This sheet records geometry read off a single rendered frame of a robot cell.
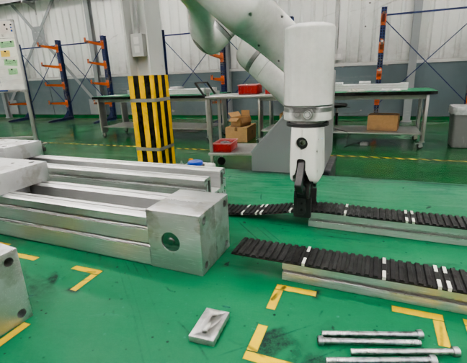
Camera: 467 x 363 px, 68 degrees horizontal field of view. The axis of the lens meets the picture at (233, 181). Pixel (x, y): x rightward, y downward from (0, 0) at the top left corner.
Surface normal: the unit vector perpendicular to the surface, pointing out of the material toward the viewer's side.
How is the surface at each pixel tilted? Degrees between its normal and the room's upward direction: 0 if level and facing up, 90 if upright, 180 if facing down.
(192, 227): 90
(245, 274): 0
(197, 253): 90
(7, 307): 90
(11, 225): 90
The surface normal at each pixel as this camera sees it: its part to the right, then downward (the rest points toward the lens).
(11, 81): -0.03, 0.29
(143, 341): -0.04, -0.95
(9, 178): 0.92, 0.08
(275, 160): -0.34, 0.29
